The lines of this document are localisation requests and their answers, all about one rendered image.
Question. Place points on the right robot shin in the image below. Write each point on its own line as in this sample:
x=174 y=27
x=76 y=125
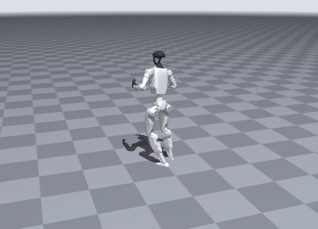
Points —
x=168 y=146

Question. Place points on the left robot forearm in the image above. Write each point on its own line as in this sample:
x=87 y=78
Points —
x=136 y=87

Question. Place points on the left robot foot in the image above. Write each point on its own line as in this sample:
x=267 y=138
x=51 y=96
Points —
x=166 y=164

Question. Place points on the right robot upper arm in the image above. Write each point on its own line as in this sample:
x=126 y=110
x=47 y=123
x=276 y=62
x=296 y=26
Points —
x=171 y=80

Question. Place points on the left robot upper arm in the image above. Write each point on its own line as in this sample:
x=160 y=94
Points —
x=147 y=74

